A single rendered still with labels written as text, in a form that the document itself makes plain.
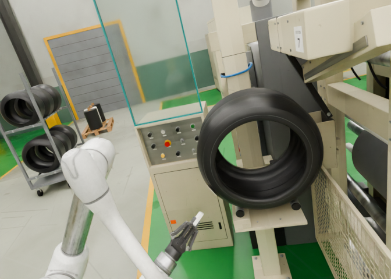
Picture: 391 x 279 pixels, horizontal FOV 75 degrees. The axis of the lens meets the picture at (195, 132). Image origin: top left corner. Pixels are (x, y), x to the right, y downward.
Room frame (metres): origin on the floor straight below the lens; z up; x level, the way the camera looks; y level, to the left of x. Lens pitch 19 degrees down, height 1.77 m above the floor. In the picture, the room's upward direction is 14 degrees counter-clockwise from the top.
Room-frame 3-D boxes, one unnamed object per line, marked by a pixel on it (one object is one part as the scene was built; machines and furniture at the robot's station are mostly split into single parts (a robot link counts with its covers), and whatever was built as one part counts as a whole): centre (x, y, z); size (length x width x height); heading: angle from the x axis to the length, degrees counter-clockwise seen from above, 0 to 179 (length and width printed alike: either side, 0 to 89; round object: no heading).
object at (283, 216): (1.24, -0.29, 0.80); 0.37 x 0.36 x 0.02; 80
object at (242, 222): (1.26, -0.15, 0.84); 0.36 x 0.09 x 0.06; 170
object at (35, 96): (4.45, 2.54, 0.96); 1.30 x 0.62 x 1.92; 5
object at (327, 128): (1.39, -0.70, 1.05); 0.20 x 0.15 x 0.30; 170
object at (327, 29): (1.06, -0.56, 1.71); 0.61 x 0.25 x 0.15; 170
